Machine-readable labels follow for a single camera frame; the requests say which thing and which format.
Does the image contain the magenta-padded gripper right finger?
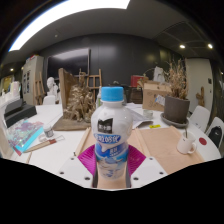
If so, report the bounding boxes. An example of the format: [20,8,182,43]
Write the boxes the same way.
[125,144,168,189]

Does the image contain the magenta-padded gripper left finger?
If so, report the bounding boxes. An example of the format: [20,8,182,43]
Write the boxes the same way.
[57,143,100,189]

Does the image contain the white drink bottle blue cap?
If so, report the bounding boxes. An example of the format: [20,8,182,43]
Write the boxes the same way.
[90,86,134,181]

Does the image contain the white mug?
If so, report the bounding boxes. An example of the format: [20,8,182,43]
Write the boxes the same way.
[176,130,198,155]

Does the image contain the small white jar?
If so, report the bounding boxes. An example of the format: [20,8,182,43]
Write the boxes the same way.
[43,124,55,139]

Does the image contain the grey plant saucer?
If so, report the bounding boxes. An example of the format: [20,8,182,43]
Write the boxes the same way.
[160,112,190,129]

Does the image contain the open newspaper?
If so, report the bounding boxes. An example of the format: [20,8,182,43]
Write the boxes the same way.
[124,102,154,129]

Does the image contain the small white cup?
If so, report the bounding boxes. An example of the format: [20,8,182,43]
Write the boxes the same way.
[142,109,154,120]

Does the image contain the colourful book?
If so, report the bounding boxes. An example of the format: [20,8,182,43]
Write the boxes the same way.
[7,119,45,153]

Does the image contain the brown rocky sculpture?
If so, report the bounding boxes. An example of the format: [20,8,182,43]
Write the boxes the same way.
[52,83,97,132]

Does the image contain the dried plant in grey pot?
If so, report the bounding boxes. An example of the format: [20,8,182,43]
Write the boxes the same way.
[163,59,191,124]

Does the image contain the brown cardboard box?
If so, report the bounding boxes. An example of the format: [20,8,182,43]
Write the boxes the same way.
[142,79,173,112]

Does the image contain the black box stack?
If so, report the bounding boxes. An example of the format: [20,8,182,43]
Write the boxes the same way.
[3,98,38,128]

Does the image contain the white plaster bust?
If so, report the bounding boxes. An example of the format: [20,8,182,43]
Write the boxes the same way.
[46,76,59,98]

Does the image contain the red box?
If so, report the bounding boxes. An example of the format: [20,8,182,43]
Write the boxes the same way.
[130,74,145,88]

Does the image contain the wooden figure sculpture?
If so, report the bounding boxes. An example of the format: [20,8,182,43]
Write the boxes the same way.
[195,86,206,108]

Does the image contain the wooden easel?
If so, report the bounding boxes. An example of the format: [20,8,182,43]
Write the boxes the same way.
[79,68,103,101]

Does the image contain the tall white plaster statue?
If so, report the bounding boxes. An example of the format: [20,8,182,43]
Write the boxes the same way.
[153,65,166,83]

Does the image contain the white cabinet with posters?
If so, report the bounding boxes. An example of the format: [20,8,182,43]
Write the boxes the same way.
[21,54,45,106]

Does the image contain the long ceiling light panel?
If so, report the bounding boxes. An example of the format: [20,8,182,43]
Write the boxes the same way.
[8,0,132,52]

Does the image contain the dark wall screen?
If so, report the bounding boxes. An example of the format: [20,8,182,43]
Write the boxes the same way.
[46,48,92,81]

